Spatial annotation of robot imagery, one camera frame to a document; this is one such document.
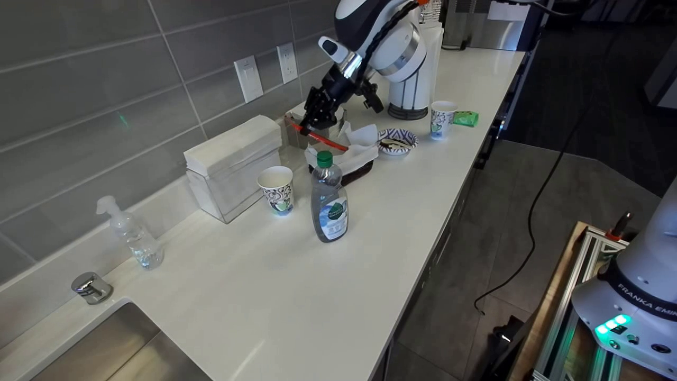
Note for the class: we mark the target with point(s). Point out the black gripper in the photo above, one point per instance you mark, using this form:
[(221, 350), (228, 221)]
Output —
[(331, 96)]

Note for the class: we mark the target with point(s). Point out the grey napkin holder box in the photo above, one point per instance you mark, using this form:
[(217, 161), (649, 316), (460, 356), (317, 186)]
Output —
[(293, 134)]

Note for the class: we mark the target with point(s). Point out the white napkins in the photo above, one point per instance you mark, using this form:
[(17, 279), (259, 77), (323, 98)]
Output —
[(360, 145)]

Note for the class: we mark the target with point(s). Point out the small patterned bowl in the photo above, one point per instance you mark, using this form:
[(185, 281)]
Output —
[(396, 140)]

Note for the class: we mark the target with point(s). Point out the patterned paper cup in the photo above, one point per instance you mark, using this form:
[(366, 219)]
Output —
[(276, 192), (442, 120)]

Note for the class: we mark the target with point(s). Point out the dish soap bottle green cap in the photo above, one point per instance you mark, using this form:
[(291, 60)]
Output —
[(331, 208)]

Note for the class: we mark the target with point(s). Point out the white napkin dispenser box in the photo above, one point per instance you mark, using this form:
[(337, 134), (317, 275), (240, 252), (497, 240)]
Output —
[(230, 165)]

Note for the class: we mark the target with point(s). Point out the white paper towel roll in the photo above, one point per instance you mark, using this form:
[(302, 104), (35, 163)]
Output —
[(420, 77)]

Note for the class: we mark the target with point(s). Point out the green packet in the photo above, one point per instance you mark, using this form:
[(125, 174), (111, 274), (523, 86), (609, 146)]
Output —
[(467, 120)]

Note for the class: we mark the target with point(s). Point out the clear spray bottle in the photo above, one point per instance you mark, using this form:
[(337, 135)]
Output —
[(139, 240)]

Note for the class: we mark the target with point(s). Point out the metal counter fitting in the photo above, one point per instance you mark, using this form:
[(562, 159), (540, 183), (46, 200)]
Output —
[(92, 287)]

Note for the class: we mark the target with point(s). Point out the steel sink basin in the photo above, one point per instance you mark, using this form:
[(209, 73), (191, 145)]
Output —
[(113, 350)]

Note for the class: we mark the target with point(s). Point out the small red black tool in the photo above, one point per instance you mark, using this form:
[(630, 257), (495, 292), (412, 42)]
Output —
[(623, 222)]

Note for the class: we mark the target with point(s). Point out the white wall outlet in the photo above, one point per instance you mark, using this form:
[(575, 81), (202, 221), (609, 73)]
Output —
[(249, 77), (286, 61)]

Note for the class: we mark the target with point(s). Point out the wooden robot stand frame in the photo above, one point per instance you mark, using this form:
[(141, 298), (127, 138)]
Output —
[(546, 310)]

